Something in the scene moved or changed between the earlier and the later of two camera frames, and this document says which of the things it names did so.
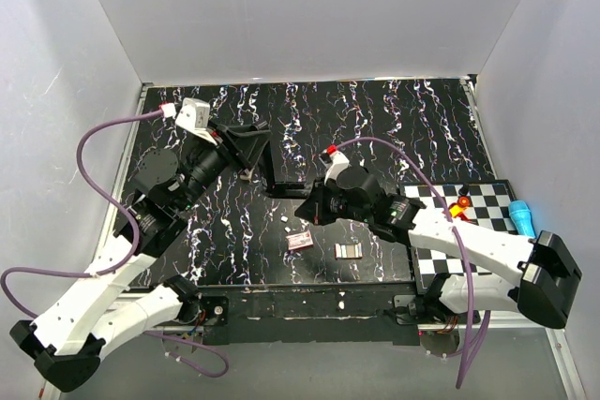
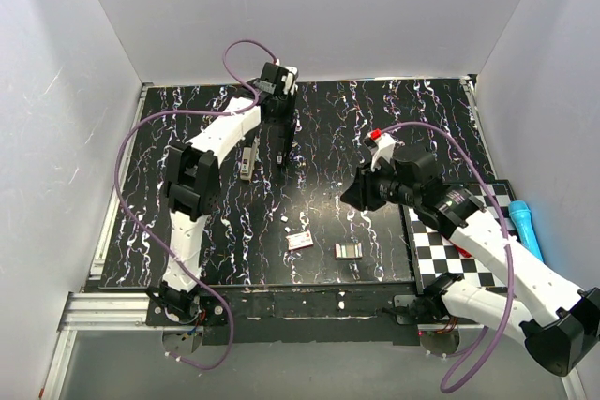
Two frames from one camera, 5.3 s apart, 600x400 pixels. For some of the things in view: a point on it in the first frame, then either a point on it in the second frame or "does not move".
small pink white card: [300, 240] does not move
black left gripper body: [207, 164] → [285, 105]
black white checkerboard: [488, 206] does not move
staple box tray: [348, 250] does not move
